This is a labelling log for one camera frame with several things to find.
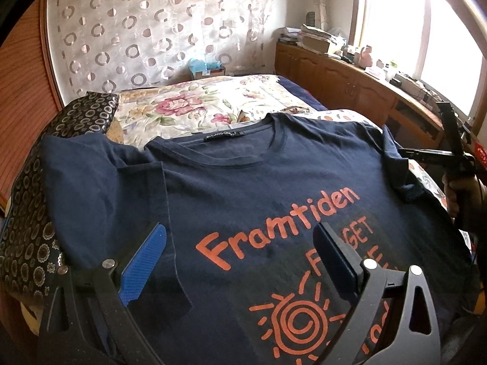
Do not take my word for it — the wooden wardrobe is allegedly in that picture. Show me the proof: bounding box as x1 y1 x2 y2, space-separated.
0 0 63 206

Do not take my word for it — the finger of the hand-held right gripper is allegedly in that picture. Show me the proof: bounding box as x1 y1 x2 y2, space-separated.
399 148 473 163
436 102 468 159

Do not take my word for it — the sheer curtain with circles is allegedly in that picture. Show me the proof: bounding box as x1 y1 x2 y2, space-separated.
46 0 282 101

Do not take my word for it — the navy t-shirt with orange print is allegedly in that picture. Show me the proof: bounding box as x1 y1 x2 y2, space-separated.
40 112 482 365

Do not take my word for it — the floral quilt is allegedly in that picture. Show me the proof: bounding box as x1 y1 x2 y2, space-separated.
110 73 316 151

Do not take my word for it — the wooden cabinet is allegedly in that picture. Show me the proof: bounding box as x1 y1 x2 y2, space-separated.
275 42 480 149

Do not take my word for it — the window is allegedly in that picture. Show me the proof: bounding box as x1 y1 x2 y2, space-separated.
350 0 487 118

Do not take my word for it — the orange fruit print bedsheet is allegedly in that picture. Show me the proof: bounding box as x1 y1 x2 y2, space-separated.
236 106 472 259

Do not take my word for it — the navy bed sheet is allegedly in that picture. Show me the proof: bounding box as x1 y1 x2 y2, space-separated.
279 76 330 112

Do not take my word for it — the stack of books and papers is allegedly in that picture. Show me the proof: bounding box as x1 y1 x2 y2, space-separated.
279 23 347 56

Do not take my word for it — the cardboard box with blue stuffing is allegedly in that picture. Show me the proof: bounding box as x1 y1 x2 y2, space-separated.
189 58 227 80

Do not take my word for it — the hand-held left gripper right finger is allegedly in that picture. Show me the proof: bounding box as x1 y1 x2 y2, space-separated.
313 221 443 365

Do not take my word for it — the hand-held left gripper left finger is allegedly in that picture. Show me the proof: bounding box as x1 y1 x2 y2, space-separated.
38 222 168 365

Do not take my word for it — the person's right hand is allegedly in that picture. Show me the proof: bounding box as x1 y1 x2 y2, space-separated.
443 177 487 233

